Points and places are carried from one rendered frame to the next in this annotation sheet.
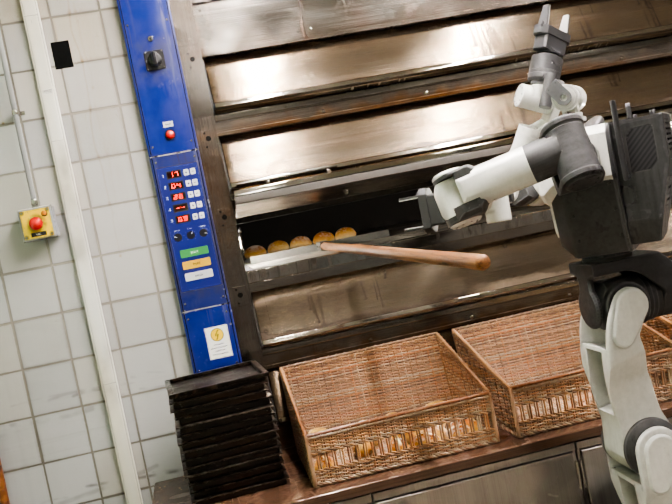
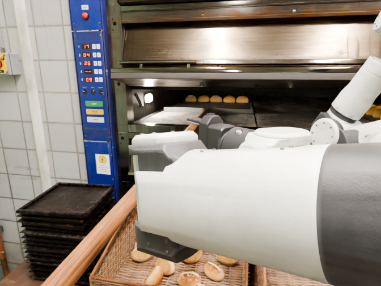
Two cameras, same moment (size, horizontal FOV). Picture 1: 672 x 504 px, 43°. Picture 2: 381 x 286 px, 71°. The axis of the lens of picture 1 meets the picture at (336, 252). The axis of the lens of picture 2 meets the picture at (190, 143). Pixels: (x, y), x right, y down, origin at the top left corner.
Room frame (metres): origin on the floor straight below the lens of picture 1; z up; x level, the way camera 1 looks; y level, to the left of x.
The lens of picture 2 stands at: (1.72, -0.43, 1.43)
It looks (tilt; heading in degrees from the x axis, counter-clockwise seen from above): 15 degrees down; 21
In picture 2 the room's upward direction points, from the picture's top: straight up
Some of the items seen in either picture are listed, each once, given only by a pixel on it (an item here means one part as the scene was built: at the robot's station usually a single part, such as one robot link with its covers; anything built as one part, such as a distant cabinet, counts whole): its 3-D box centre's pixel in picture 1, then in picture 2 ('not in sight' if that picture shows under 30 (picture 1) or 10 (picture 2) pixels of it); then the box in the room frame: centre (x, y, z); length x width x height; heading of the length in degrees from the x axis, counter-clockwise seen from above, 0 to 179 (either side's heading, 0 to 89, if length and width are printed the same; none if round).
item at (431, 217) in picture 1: (444, 207); (226, 146); (2.27, -0.30, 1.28); 0.12 x 0.10 x 0.13; 63
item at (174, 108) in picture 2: (313, 245); (210, 106); (3.47, 0.08, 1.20); 0.55 x 0.36 x 0.03; 100
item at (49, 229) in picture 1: (38, 223); (5, 64); (2.68, 0.89, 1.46); 0.10 x 0.07 x 0.10; 99
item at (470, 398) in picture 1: (382, 402); (180, 248); (2.61, -0.05, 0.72); 0.56 x 0.49 x 0.28; 99
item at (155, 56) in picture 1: (153, 51); not in sight; (2.74, 0.44, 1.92); 0.06 x 0.04 x 0.11; 99
